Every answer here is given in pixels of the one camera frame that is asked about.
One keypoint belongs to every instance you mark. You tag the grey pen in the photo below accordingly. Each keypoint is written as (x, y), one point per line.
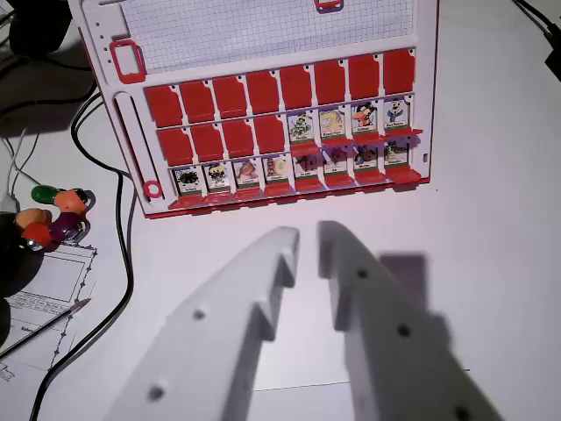
(48, 322)

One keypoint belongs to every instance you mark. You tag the printed paper sheet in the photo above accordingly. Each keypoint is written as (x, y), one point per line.
(48, 280)

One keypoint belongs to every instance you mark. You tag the purple toy figure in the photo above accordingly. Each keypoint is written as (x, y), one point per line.
(66, 226)

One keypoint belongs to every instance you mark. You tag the black rounded object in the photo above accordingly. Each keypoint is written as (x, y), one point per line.
(15, 267)

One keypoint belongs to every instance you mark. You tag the red and orange toy figure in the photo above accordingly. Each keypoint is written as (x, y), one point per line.
(33, 226)

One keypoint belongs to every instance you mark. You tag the green toy figure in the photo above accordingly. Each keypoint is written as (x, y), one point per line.
(44, 194)

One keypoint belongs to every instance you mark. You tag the red and white game board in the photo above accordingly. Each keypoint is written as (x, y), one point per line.
(271, 52)

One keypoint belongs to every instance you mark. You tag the black plug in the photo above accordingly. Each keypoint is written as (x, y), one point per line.
(554, 59)

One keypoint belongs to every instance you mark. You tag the black box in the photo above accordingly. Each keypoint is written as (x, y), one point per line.
(41, 24)

